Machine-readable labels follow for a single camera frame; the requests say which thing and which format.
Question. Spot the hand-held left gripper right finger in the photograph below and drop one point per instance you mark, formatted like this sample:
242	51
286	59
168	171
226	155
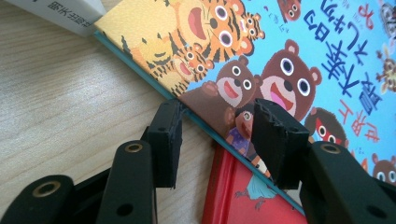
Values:
280	146

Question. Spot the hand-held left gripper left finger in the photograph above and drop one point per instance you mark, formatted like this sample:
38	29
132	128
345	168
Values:
166	143

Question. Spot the red hardcover picture book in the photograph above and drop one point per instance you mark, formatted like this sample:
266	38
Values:
236	205

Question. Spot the tiger and bear picture book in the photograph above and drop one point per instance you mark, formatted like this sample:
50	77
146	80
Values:
280	46

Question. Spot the white book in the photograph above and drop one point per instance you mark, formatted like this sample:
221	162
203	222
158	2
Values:
62	12

